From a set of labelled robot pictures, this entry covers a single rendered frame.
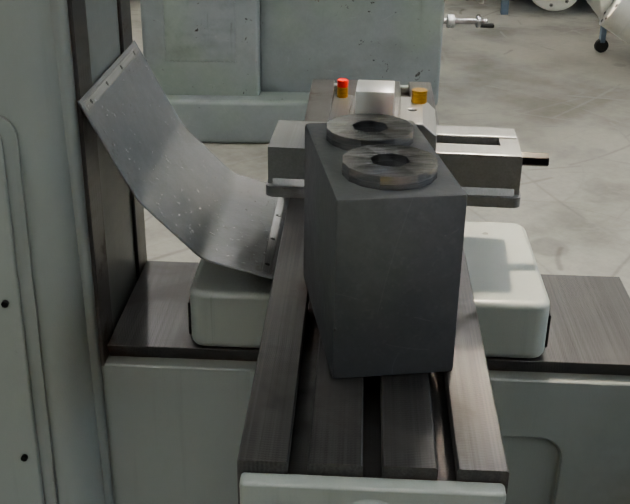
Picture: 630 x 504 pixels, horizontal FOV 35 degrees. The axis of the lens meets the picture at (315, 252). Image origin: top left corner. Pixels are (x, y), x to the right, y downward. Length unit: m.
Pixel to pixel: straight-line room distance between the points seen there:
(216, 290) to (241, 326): 0.06
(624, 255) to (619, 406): 2.09
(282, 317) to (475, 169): 0.42
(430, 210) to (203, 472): 0.73
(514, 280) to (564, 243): 2.14
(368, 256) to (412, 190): 0.07
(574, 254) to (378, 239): 2.61
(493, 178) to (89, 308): 0.57
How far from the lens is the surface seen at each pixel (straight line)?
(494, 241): 1.53
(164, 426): 1.47
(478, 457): 0.87
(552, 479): 1.52
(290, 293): 1.11
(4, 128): 1.26
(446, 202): 0.89
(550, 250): 3.48
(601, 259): 3.47
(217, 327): 1.38
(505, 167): 1.36
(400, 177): 0.89
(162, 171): 1.41
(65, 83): 1.26
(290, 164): 1.36
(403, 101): 1.43
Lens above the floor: 1.44
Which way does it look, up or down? 25 degrees down
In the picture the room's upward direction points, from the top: 1 degrees clockwise
